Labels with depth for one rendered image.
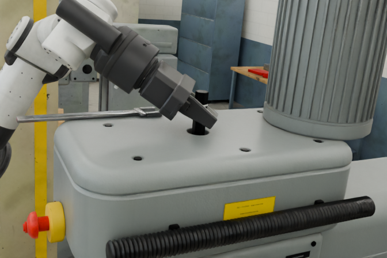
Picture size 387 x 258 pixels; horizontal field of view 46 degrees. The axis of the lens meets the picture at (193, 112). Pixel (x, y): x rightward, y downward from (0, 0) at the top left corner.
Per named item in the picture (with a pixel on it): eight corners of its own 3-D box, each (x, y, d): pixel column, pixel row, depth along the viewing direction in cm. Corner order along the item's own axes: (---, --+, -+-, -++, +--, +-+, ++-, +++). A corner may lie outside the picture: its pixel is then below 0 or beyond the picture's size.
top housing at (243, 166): (80, 290, 60) (83, 178, 55) (47, 200, 82) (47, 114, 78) (349, 232, 81) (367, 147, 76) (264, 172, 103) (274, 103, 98)
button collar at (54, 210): (51, 251, 67) (51, 214, 66) (45, 230, 73) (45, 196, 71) (65, 249, 68) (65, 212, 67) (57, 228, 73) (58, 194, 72)
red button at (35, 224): (29, 245, 67) (29, 220, 66) (25, 231, 70) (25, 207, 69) (52, 241, 68) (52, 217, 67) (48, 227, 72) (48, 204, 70)
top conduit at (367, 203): (112, 274, 57) (113, 249, 56) (103, 255, 60) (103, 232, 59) (374, 220, 77) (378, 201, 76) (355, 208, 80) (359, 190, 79)
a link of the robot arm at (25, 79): (76, 43, 105) (25, 125, 106) (23, 11, 99) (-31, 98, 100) (83, 52, 95) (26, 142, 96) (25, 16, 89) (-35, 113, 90)
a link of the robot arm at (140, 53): (171, 113, 82) (116, 74, 81) (203, 70, 80) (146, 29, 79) (160, 136, 70) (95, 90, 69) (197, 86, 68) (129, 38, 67)
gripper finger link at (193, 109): (208, 131, 75) (177, 109, 74) (220, 116, 74) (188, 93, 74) (208, 133, 73) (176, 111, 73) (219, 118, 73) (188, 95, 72)
